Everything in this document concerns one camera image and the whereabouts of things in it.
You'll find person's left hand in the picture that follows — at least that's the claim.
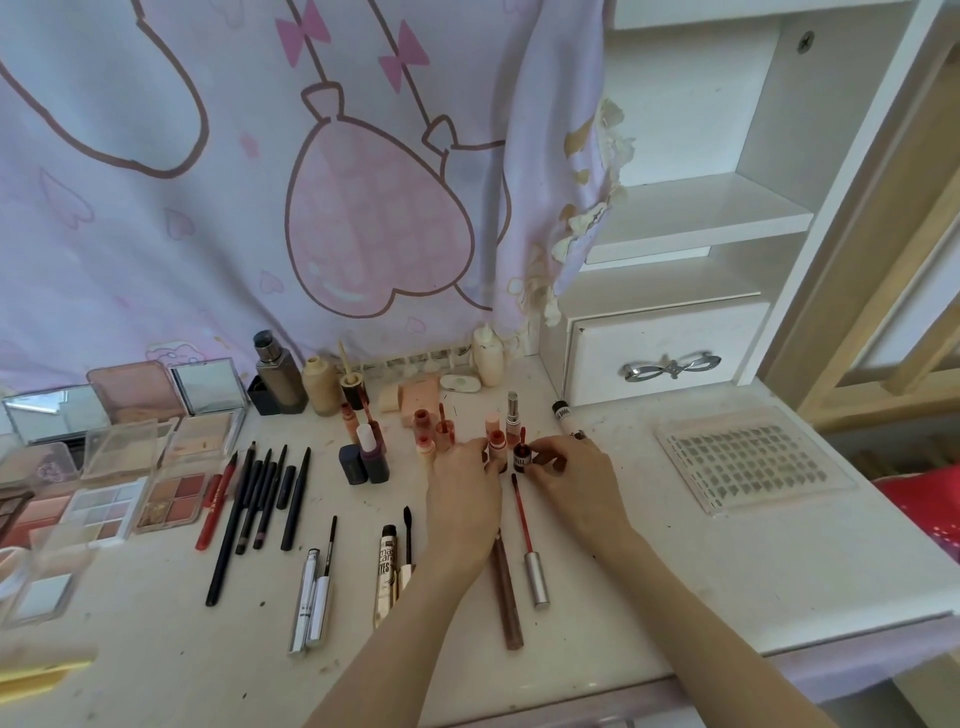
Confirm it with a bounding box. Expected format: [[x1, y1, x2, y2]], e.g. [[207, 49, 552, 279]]
[[424, 436, 510, 580]]

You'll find person's left forearm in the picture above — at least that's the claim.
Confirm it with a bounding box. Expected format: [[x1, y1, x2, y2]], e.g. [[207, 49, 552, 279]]
[[302, 558, 490, 728]]

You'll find open compact mirror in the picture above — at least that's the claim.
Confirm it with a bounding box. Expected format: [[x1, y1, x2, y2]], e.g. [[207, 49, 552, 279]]
[[2, 385, 112, 445]]

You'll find orange eyeshadow palette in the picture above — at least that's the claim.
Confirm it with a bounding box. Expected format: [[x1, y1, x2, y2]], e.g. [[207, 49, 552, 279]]
[[133, 470, 213, 535]]

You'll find white lotion bottle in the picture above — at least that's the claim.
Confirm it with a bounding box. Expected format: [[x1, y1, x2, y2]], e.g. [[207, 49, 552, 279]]
[[471, 323, 508, 388]]

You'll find person's right forearm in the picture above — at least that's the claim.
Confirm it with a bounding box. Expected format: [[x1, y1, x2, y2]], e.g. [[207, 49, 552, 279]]
[[603, 525, 815, 728]]

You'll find clear false lash tray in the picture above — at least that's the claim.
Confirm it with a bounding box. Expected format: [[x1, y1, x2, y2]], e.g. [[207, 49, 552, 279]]
[[655, 414, 858, 517]]

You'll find beige foundation bottle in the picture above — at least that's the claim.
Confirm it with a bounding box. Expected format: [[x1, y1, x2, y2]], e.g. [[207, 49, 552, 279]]
[[303, 356, 343, 418]]

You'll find square silver mirror lid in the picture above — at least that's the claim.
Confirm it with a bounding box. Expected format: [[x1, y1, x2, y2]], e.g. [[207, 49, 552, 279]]
[[170, 357, 249, 417]]

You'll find clear lid powder palette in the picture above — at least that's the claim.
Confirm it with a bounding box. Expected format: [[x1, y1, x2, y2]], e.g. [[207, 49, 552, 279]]
[[78, 418, 180, 483]]

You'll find pink blush compact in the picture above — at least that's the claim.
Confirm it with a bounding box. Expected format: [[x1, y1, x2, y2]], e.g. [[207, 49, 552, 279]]
[[85, 360, 186, 426]]

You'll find gold mascara tube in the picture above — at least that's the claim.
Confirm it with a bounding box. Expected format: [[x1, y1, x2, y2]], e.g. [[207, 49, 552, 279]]
[[372, 524, 404, 631]]

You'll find red cloth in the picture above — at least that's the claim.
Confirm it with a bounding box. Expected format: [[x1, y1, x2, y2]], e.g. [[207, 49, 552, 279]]
[[873, 463, 960, 565]]

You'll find clear pink glitter compact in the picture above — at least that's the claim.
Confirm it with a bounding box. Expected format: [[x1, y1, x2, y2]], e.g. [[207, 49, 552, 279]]
[[0, 442, 81, 496]]

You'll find yellow flat object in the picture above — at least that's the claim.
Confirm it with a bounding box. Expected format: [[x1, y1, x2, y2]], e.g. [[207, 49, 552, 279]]
[[0, 658, 100, 705]]

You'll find white clear compact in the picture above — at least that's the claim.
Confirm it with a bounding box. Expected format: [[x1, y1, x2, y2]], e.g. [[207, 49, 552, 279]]
[[0, 549, 90, 631]]

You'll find silver mascara tube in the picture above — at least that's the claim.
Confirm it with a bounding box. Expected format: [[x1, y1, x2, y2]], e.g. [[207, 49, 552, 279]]
[[288, 549, 321, 659]]

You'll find black mascara wand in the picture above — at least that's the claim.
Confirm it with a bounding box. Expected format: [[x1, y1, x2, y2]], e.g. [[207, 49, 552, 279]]
[[402, 505, 419, 595]]

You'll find purple lip tint bottle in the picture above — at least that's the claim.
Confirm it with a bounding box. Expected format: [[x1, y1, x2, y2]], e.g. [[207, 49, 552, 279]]
[[357, 423, 390, 485]]

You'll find person's right hand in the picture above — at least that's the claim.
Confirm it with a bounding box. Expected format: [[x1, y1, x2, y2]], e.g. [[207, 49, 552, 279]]
[[522, 433, 640, 552]]

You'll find white power strip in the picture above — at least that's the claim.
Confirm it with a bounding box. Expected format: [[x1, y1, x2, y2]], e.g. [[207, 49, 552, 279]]
[[358, 346, 481, 378]]

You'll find red lip gloss wand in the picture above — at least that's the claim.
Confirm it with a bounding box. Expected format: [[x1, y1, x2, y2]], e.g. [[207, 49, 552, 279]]
[[510, 473, 552, 609]]

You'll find pink balloon print curtain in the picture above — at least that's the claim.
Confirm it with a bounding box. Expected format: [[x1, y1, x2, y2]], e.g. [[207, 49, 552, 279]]
[[0, 0, 635, 395]]

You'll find dark brown foundation bottle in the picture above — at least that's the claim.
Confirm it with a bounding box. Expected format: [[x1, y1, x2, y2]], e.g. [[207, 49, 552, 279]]
[[247, 330, 309, 417]]

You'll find white drawer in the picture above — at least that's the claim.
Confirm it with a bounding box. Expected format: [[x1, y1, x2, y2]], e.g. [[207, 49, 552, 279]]
[[562, 296, 774, 408]]

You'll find red lip pencil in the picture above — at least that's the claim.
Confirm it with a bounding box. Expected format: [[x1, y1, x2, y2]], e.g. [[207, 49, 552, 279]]
[[195, 451, 240, 553]]

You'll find wooden bed frame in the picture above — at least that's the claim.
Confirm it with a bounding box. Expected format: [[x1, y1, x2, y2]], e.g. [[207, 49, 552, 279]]
[[763, 41, 960, 432]]

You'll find brown lip pencil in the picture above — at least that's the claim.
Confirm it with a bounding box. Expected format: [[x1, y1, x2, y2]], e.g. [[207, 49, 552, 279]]
[[490, 528, 525, 651]]

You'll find long black eyeliner pencil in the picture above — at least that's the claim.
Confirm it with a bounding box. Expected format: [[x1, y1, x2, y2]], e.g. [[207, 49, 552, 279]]
[[205, 441, 257, 609]]

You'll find pink blush palette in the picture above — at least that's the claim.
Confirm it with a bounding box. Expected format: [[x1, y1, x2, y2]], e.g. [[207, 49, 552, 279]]
[[0, 493, 70, 550]]

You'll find white desk shelf unit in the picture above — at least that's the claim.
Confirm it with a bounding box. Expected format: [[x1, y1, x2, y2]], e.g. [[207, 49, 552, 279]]
[[536, 0, 960, 410]]

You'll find silver bow drawer handle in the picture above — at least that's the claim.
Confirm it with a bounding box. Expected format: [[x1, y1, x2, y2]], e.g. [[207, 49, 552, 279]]
[[620, 351, 723, 383]]

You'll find beige contour palette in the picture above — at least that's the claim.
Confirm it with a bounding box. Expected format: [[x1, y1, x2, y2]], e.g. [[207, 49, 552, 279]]
[[160, 410, 247, 472]]

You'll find peach makeup sponge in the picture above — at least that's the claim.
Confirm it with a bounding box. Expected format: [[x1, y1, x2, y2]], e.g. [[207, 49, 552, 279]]
[[378, 376, 442, 432]]

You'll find pastel eyeshadow palette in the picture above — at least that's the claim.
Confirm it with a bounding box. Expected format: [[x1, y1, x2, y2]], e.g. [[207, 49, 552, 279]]
[[58, 478, 149, 544]]

